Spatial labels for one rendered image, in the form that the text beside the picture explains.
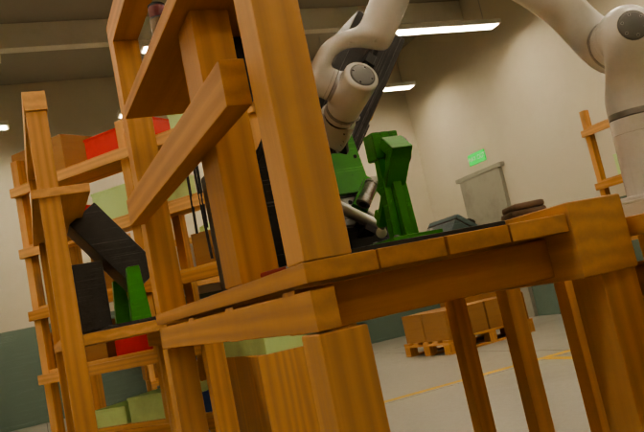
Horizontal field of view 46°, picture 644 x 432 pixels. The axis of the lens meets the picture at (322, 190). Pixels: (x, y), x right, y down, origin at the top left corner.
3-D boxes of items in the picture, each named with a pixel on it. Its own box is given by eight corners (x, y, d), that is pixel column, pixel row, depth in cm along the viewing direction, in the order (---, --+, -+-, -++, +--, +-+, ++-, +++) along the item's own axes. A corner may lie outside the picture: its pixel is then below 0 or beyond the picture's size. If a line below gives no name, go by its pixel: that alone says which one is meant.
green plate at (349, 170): (361, 203, 207) (338, 137, 215) (372, 189, 200) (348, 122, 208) (323, 209, 202) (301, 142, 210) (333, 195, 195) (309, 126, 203)
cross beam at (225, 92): (145, 224, 255) (141, 198, 256) (253, 103, 137) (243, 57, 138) (130, 226, 253) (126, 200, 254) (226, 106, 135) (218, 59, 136)
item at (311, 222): (181, 309, 263) (134, 49, 276) (353, 253, 127) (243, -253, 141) (156, 314, 259) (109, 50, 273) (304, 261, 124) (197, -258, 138)
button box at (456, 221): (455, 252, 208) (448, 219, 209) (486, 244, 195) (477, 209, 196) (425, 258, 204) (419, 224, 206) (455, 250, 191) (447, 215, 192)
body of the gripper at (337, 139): (364, 114, 187) (349, 140, 196) (329, 93, 186) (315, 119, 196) (352, 134, 182) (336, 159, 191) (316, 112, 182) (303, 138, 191)
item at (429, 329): (487, 335, 892) (472, 273, 903) (535, 330, 824) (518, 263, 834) (406, 357, 832) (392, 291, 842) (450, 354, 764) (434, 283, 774)
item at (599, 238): (344, 312, 285) (335, 273, 287) (639, 265, 149) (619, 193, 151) (310, 319, 280) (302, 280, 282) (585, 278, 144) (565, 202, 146)
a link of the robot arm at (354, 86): (320, 112, 180) (355, 127, 181) (337, 78, 169) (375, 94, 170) (328, 88, 184) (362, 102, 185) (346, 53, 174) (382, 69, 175)
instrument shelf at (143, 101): (201, 112, 249) (198, 101, 250) (288, -11, 168) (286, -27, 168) (125, 119, 239) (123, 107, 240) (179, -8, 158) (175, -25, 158)
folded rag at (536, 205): (548, 211, 163) (544, 197, 163) (512, 217, 162) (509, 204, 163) (535, 216, 173) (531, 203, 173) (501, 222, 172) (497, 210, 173)
